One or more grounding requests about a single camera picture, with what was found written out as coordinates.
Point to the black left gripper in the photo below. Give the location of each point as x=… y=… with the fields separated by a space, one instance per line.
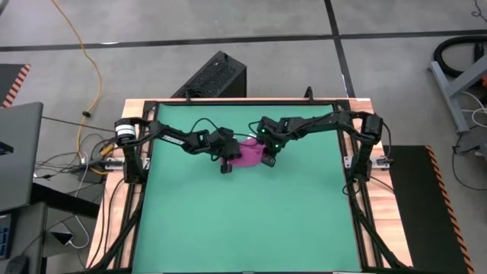
x=224 y=144

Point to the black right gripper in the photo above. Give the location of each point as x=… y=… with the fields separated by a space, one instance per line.
x=275 y=133

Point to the magenta towel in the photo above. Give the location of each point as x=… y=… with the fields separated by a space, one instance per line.
x=249 y=156

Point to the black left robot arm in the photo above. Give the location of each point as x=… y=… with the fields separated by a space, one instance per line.
x=171 y=135

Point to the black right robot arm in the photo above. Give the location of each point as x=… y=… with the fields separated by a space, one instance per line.
x=327 y=122

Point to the black table clamp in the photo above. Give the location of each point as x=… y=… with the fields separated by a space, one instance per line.
x=309 y=95
x=187 y=97

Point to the black computer tower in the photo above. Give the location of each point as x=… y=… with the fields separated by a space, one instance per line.
x=217 y=76

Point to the green table mat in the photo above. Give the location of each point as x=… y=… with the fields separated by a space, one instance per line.
x=247 y=236

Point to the black power adapter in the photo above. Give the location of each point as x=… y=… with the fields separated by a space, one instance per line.
x=91 y=177

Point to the large black orange-striped floor mat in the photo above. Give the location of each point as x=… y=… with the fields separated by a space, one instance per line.
x=418 y=220

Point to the black desk base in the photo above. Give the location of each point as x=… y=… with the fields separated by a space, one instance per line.
x=64 y=201

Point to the grey metal stand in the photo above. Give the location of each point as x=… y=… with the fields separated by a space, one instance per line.
x=447 y=97

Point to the dark smartphone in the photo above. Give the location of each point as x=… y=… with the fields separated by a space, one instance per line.
x=62 y=237

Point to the grey laptop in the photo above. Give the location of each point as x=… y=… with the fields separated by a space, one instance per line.
x=19 y=171

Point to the grey side desk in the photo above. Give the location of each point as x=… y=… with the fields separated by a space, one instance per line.
x=30 y=228

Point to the small black device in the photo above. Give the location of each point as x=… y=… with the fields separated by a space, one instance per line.
x=4 y=148

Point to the small black orange-striped floor mat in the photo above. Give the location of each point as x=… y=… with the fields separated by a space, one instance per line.
x=9 y=80

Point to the dark keyboard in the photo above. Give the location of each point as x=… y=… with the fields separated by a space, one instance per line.
x=4 y=237

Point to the black computer mouse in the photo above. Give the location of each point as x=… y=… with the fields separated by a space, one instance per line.
x=17 y=265

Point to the black metal table frame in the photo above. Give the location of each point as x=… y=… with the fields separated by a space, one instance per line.
x=341 y=104

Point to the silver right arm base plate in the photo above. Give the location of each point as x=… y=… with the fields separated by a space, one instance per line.
x=376 y=163

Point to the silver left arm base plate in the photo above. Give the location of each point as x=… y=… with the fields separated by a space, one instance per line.
x=114 y=164

